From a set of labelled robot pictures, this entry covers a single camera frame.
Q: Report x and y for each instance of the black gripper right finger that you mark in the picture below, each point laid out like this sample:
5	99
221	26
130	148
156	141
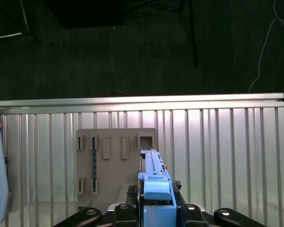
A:
191	217

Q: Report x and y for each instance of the gray parts rack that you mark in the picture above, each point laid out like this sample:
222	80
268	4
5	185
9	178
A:
113	170

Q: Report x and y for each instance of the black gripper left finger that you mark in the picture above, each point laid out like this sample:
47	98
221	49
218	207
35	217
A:
123	217

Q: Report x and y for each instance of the hard disk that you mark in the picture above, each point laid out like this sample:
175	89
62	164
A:
156	189

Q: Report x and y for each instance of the gray metal stand leg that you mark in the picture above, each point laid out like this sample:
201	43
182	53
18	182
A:
4	36

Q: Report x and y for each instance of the pale blue teach pendant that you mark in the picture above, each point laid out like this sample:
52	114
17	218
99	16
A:
0	189

